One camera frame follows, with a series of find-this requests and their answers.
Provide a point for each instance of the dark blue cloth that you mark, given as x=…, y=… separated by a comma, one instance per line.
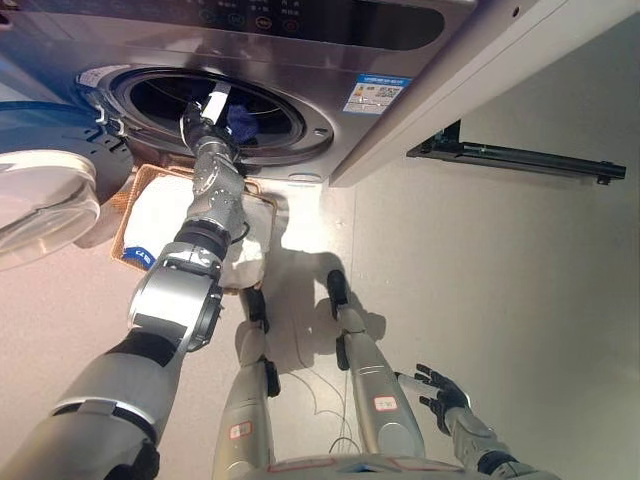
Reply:
x=242, y=124

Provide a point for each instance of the blue patch with white letters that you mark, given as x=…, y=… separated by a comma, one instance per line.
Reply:
x=137, y=257

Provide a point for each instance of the silver left robot leg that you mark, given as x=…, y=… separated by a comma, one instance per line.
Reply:
x=245, y=400

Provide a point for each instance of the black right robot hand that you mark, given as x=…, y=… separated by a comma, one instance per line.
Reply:
x=447, y=395

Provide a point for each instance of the small blue washer sticker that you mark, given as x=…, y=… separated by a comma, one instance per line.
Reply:
x=92, y=79

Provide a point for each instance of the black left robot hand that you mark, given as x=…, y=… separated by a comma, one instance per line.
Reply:
x=202, y=125

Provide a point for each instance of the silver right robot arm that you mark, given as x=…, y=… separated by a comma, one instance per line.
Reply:
x=480, y=440

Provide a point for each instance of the grey front-load washing machine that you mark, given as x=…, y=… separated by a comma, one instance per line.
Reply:
x=350, y=60

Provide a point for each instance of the blue energy label sticker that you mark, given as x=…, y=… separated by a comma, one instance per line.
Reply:
x=377, y=92

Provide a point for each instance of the white clothes pile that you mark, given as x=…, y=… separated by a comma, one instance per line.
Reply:
x=160, y=215

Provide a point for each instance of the dark robot torso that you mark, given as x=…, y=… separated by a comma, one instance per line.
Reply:
x=360, y=469

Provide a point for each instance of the black metal frame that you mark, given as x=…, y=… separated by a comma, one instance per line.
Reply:
x=525, y=160

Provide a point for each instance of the brown wicker laundry basket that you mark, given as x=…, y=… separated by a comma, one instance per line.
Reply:
x=131, y=200

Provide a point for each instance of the white cabinet enclosure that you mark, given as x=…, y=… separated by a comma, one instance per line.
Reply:
x=500, y=65

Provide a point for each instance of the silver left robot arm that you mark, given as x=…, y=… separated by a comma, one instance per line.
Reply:
x=170, y=310

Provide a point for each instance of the round glass washer door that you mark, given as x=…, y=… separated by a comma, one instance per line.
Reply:
x=45, y=200

